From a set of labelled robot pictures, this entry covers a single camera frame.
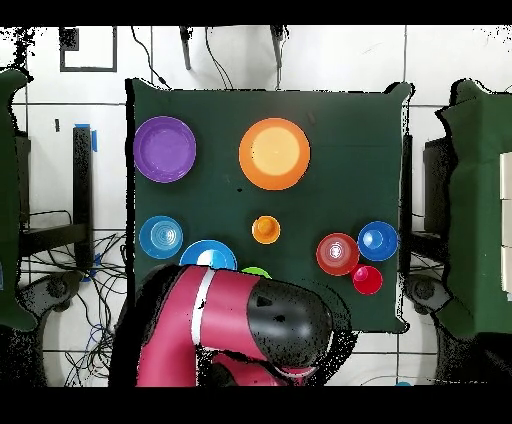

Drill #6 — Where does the grey metal leg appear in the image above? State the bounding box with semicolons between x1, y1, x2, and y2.
269;25;290;70
178;25;194;71

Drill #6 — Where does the dark green tablecloth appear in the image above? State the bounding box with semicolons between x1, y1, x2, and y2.
125;77;413;336

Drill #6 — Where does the small light blue bowl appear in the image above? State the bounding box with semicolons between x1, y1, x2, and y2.
138;215;184;260

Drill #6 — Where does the orange cup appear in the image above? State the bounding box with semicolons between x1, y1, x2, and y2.
251;215;282;246

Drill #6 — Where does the black cable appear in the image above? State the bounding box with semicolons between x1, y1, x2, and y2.
204;25;235;90
129;25;174;90

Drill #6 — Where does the purple bowl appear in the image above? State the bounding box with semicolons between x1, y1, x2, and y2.
132;115;198;184

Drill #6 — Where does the tangle of cables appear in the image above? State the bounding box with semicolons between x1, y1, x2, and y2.
23;209;133;387

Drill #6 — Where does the red-orange bowl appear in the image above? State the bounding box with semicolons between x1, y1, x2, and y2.
315;232;361;278

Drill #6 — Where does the dark blue bowl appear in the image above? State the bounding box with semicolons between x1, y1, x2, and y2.
356;220;400;263

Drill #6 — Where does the large orange bowl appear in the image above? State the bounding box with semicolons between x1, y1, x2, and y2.
238;117;312;192

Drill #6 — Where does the green bowl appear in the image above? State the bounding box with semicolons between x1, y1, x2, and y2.
240;266;273;280

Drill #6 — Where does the large light blue bowl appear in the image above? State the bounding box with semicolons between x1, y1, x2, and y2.
178;239;239;270

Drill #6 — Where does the black office chair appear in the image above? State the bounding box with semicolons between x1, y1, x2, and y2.
17;271;83;321
403;273;451;317

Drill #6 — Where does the black metal frame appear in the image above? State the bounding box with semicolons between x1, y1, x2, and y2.
400;134;453;273
17;126;95;270

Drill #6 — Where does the red cup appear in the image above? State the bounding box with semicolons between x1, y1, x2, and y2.
350;263;384;296

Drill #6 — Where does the green cloth side table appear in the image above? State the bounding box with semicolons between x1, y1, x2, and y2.
435;78;512;338
0;67;39;332

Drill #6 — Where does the grey square floor frame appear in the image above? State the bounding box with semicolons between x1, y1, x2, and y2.
58;25;118;74

